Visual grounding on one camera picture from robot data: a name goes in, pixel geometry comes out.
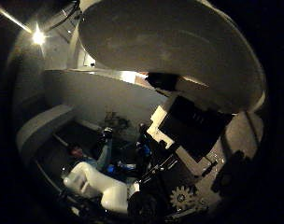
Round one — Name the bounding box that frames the bright ceiling lamp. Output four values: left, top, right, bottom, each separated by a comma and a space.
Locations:
30, 29, 48, 48

